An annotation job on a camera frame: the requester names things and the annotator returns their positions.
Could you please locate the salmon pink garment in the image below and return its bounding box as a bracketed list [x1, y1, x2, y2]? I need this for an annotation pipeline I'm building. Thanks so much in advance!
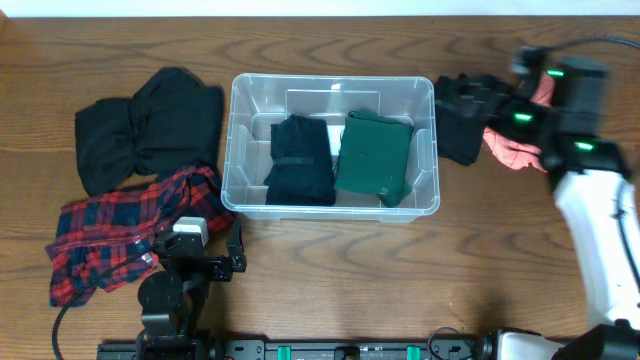
[483, 72, 555, 173]

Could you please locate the black cloth with strap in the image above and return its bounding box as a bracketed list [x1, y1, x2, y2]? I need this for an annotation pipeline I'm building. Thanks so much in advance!
[434, 73, 508, 166]

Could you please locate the red navy plaid shirt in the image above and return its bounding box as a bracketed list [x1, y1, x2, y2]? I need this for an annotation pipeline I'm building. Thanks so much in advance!
[45, 165, 234, 307]

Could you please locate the black cloth with band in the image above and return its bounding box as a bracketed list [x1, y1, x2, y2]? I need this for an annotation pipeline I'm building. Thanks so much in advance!
[264, 115, 336, 206]

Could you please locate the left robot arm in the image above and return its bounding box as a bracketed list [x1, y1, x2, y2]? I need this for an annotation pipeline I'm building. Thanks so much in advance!
[134, 217, 247, 360]

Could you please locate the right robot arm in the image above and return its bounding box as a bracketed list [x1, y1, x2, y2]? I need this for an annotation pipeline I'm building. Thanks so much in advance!
[444, 57, 639, 359]

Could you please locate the large black folded garment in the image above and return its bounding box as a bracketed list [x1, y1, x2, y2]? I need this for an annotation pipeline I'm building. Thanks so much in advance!
[74, 67, 224, 196]

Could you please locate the clear plastic storage bin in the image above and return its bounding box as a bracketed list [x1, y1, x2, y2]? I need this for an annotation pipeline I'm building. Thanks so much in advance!
[221, 73, 440, 223]

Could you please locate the dark green folded cloth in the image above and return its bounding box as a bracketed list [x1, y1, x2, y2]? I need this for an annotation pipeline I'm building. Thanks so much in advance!
[334, 109, 413, 208]

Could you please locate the black mounting rail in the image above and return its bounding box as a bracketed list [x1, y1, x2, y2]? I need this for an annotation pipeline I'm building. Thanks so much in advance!
[96, 339, 477, 360]

